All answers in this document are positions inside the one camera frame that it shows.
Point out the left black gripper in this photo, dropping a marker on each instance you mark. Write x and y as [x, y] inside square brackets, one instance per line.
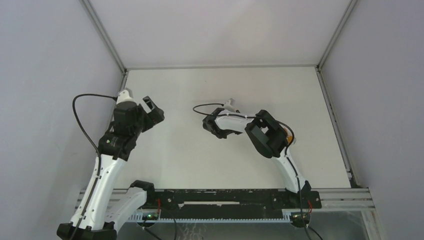
[155, 116]

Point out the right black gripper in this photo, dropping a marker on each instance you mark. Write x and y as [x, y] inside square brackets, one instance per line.
[238, 132]

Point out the orange faucet body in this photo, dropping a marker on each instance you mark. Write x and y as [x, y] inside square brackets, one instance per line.
[290, 139]

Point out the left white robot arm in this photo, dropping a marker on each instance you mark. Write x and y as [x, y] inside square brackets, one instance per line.
[93, 220]

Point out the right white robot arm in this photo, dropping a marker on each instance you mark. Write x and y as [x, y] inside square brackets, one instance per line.
[271, 138]

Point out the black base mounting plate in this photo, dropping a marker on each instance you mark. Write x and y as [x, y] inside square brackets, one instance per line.
[215, 210]

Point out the left green circuit board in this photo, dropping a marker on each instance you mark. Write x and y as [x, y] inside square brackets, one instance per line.
[150, 217]

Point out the green circuit board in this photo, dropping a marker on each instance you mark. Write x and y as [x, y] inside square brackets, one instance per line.
[296, 218]
[150, 217]

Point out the right green circuit board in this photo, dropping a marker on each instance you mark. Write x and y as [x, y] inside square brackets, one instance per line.
[296, 218]

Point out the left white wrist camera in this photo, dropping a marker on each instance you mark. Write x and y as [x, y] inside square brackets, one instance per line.
[125, 95]

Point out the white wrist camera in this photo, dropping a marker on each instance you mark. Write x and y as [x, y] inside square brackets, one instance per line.
[230, 105]
[125, 95]

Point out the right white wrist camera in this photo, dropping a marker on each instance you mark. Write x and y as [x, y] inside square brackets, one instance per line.
[230, 105]

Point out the white slotted cable duct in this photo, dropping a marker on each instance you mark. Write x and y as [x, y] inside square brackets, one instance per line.
[282, 217]

